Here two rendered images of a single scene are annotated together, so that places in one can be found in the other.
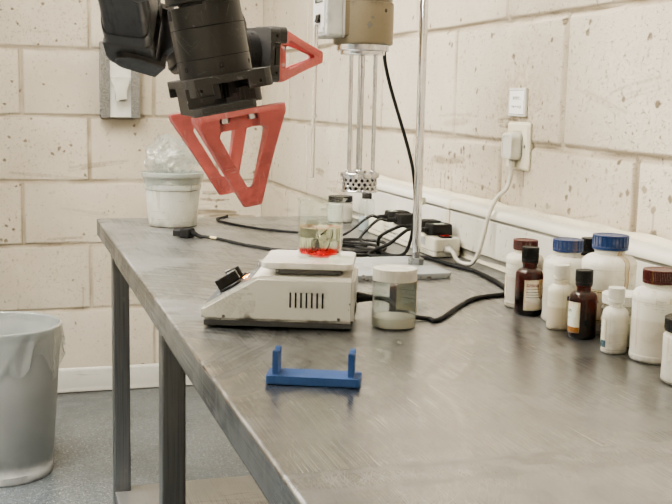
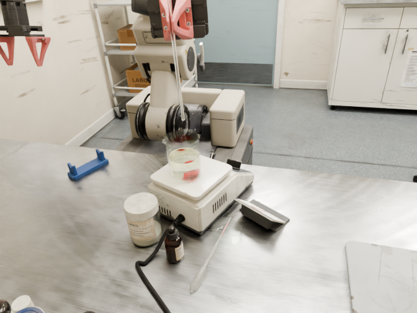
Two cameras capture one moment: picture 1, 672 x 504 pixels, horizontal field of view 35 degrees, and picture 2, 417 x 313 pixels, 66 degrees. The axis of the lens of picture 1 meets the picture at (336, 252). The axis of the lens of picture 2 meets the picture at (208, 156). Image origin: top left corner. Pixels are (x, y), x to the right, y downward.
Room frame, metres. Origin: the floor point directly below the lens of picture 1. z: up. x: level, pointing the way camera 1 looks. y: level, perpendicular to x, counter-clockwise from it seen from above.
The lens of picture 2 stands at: (1.73, -0.37, 1.18)
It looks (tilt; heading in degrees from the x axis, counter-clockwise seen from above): 31 degrees down; 125
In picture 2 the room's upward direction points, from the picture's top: 3 degrees counter-clockwise
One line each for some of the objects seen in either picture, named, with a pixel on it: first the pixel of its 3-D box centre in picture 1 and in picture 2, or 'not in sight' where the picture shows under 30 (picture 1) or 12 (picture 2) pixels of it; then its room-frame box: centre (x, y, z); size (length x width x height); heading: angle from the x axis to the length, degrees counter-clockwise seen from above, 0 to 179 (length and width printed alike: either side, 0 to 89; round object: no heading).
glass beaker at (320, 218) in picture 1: (322, 229); (182, 157); (1.40, 0.02, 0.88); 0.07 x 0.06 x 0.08; 65
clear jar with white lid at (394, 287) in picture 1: (394, 297); (143, 220); (1.38, -0.08, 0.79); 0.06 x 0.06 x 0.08
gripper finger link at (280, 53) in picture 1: (285, 55); (180, 20); (1.39, 0.07, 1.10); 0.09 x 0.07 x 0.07; 120
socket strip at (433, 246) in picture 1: (410, 233); not in sight; (2.21, -0.16, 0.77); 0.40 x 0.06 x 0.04; 17
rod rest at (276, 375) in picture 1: (314, 366); (87, 163); (1.09, 0.02, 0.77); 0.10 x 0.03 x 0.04; 85
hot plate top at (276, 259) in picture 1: (310, 259); (192, 173); (1.41, 0.03, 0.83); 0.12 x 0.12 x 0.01; 87
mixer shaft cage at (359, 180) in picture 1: (360, 119); not in sight; (1.84, -0.04, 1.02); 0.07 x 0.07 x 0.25
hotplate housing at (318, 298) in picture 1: (290, 291); (201, 184); (1.41, 0.06, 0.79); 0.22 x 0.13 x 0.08; 87
